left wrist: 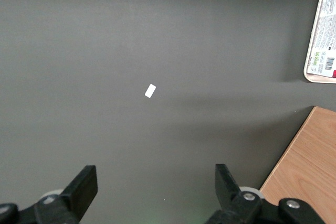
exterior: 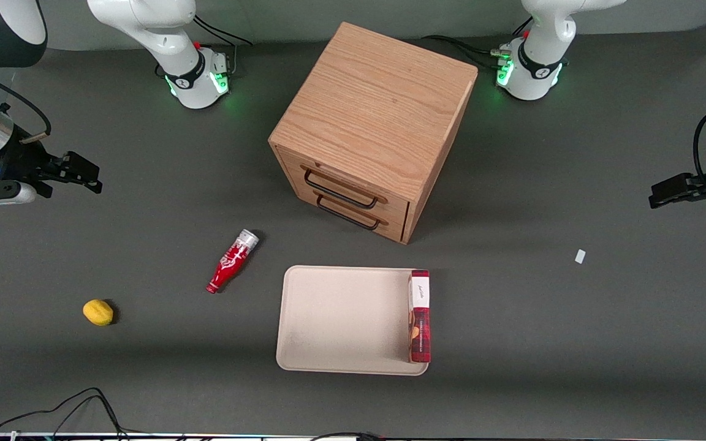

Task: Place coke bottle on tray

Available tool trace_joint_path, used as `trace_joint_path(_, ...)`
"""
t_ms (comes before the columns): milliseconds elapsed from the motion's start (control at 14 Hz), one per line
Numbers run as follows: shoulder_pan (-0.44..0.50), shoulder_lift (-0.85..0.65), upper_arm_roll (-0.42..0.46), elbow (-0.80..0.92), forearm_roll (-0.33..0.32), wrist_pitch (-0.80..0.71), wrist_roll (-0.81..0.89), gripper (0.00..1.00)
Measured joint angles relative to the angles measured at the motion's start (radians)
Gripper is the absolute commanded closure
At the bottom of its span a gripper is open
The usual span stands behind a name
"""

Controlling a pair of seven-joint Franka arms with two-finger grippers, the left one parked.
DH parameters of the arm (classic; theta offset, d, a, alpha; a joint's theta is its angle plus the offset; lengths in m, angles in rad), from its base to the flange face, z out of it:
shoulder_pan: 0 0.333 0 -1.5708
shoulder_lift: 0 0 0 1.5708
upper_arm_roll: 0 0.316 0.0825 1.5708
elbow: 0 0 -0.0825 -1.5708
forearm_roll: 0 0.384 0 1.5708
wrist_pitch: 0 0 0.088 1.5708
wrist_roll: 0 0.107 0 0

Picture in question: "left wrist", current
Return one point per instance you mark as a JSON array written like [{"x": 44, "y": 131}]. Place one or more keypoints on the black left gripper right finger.
[{"x": 228, "y": 190}]

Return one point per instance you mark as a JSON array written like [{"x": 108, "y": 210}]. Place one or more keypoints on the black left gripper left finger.
[{"x": 81, "y": 190}]

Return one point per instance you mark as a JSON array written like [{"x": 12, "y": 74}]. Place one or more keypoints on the cream plastic tray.
[{"x": 311, "y": 75}]

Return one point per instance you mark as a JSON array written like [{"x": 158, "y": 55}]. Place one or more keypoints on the wooden drawer cabinet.
[{"x": 307, "y": 171}]

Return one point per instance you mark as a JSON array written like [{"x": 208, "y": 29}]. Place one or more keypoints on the small white tape piece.
[{"x": 150, "y": 91}]

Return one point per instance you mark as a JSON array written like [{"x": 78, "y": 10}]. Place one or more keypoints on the red cookie box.
[{"x": 324, "y": 37}]

